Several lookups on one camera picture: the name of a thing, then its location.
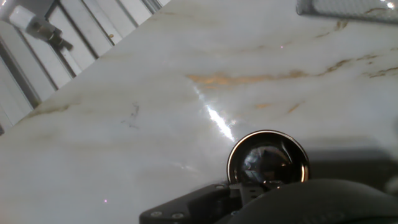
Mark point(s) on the white power adapter plug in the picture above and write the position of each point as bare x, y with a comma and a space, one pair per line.
28, 20

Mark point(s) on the small round metal plate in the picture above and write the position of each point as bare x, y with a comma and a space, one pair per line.
267, 155

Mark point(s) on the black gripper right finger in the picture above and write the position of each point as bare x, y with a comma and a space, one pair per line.
261, 186

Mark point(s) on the marble pattern sheet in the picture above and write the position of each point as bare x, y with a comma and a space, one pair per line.
155, 124

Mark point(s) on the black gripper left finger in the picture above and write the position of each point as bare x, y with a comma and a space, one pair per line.
192, 202

